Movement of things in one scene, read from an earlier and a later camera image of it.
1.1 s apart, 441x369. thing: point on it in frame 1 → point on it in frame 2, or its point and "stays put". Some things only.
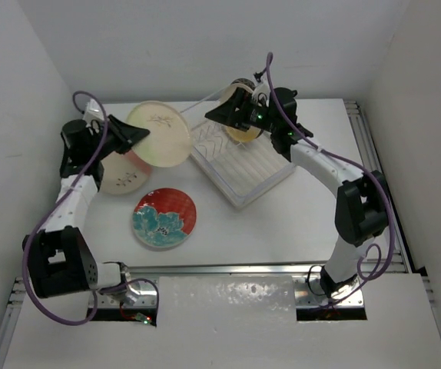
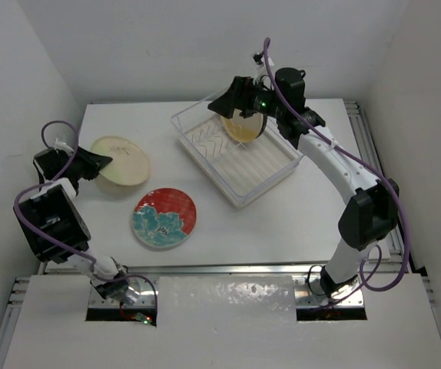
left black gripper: [126, 136] → [94, 163]
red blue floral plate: [164, 217] stays put
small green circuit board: [145, 320] stays put
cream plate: [169, 138] → [130, 164]
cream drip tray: [242, 170] stays put
